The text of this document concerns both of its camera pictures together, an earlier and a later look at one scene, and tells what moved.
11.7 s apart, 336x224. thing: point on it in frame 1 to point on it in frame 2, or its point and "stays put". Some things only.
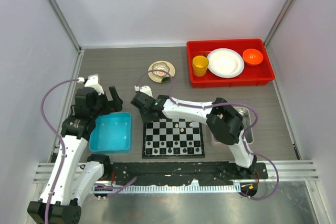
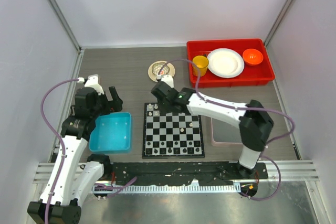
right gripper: x=146 y=120 to x=163 y=110
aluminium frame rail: x=290 y=171 stays put
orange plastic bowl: x=252 y=56 stays put
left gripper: x=115 y=105 stays put
